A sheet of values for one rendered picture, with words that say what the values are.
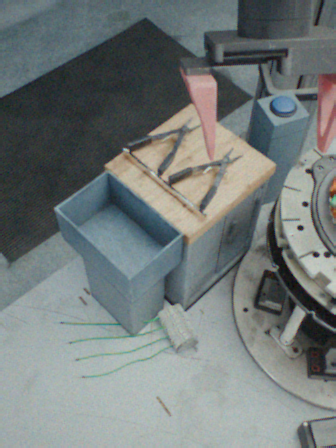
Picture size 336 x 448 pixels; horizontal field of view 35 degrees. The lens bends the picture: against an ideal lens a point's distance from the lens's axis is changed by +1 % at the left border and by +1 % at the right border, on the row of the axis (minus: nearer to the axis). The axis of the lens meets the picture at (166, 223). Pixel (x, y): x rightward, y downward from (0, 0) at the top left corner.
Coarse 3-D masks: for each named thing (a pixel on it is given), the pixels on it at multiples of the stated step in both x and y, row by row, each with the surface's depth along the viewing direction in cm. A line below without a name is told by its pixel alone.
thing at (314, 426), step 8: (304, 424) 87; (312, 424) 86; (320, 424) 86; (328, 424) 86; (304, 432) 86; (312, 432) 85; (320, 432) 85; (328, 432) 85; (304, 440) 87; (312, 440) 86; (320, 440) 85; (328, 440) 85
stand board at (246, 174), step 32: (160, 128) 90; (224, 128) 90; (128, 160) 86; (160, 160) 86; (192, 160) 86; (256, 160) 86; (160, 192) 82; (192, 192) 82; (224, 192) 82; (192, 224) 79
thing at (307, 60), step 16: (288, 48) 39; (304, 48) 39; (320, 48) 40; (288, 64) 40; (304, 64) 40; (320, 64) 40; (320, 80) 46; (320, 96) 46; (320, 112) 46; (320, 128) 47; (320, 144) 47
